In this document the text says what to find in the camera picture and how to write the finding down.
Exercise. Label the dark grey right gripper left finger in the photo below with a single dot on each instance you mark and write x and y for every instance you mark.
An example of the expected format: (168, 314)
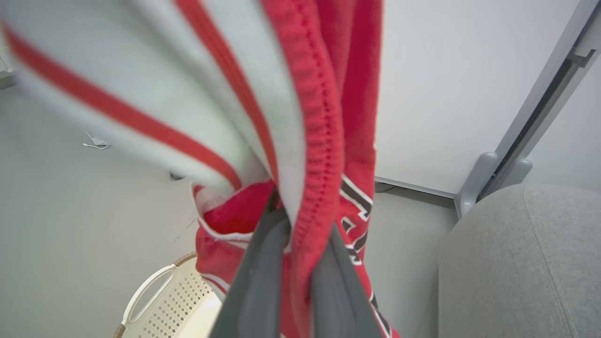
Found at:
(256, 281)

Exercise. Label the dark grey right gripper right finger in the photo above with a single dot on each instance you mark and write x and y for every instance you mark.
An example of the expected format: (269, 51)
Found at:
(338, 300)

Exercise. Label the red white sports jersey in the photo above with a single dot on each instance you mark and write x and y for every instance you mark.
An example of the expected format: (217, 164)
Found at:
(324, 94)

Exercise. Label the grey fabric sofa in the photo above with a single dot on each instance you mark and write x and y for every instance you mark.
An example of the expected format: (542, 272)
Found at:
(516, 263)

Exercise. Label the cream perforated laundry basket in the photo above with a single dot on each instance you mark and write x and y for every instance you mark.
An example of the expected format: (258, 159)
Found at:
(178, 305)

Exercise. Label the short grey partition foot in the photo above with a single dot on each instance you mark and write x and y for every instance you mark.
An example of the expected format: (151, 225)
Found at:
(516, 171)
(472, 188)

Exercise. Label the large white partition panel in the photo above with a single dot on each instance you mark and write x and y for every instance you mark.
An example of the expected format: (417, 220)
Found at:
(446, 84)

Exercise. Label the grey metal frame post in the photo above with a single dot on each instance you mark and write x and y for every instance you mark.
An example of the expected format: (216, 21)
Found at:
(575, 141)

